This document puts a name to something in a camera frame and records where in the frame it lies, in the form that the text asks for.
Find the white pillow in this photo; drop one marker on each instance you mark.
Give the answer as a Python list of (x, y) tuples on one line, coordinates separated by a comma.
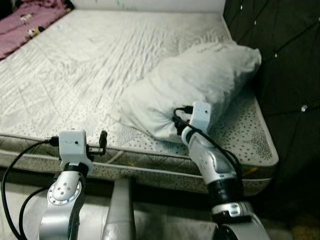
[(200, 75)]

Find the grey quilted mattress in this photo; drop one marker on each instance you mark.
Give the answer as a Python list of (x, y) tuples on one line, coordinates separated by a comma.
[(75, 75)]

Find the black tufted headboard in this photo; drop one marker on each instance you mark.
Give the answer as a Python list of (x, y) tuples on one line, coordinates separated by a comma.
[(285, 75)]

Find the brown floor mat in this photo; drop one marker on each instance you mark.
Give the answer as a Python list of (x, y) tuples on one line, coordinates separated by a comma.
[(306, 232)]

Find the pink cartoon print blanket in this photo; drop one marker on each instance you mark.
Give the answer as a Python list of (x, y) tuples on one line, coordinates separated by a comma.
[(25, 30)]

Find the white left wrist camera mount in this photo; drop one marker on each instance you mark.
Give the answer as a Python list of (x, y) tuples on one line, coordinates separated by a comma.
[(74, 145)]

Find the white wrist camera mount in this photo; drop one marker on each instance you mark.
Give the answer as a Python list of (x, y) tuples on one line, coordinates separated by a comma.
[(74, 145), (201, 116)]

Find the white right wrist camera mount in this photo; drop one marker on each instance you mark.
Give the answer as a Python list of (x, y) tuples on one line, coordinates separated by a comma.
[(201, 116)]

